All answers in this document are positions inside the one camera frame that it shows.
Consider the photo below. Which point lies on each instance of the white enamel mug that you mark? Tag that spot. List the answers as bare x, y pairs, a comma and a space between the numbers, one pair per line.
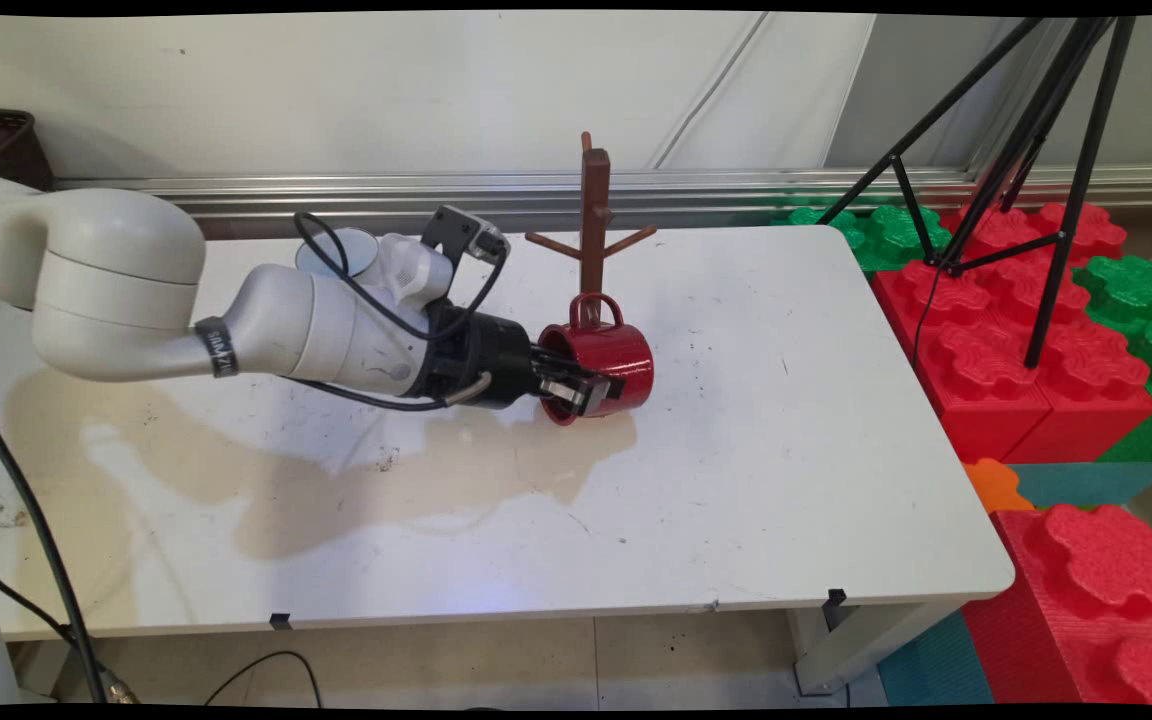
331, 255

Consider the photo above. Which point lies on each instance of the brown wooden mug tree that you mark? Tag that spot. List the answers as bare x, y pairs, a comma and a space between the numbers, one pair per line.
595, 220

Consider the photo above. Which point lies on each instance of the brown woven basket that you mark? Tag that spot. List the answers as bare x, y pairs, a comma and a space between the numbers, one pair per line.
1, 145

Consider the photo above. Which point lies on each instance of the black table edge clip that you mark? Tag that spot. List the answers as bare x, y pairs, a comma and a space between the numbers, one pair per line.
282, 621
837, 598

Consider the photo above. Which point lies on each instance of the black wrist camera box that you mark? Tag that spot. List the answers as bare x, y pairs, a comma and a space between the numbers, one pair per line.
461, 232

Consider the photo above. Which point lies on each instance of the green foam block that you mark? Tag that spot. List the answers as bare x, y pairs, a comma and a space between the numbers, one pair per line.
1136, 300
886, 235

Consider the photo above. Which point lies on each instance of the white vented camera mount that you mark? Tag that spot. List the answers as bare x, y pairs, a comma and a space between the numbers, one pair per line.
411, 270

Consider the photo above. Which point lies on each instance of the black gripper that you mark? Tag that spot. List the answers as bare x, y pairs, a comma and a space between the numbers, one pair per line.
491, 360

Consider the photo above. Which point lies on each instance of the white table leg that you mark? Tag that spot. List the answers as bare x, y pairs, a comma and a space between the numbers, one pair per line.
866, 640

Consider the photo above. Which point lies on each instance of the black camera tripod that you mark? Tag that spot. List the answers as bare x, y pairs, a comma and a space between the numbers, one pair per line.
1061, 240

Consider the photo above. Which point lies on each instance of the aluminium rail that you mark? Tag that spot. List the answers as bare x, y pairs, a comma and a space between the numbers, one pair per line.
736, 190

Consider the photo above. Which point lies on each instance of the teal foam mat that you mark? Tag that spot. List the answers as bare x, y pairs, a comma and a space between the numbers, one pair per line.
936, 665

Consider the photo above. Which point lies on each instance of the orange foam piece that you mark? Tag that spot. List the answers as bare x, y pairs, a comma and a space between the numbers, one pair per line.
994, 485

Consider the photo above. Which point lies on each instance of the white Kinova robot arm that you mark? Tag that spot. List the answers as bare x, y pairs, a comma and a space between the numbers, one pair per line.
116, 280

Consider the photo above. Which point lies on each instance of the red enamel mug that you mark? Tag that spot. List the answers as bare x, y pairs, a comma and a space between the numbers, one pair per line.
626, 365

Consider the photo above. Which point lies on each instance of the teal foam block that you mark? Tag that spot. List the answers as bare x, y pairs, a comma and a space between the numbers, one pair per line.
1086, 483

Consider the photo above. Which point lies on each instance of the red foam block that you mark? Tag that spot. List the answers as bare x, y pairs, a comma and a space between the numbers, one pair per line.
976, 400
1096, 232
1086, 600
1096, 400

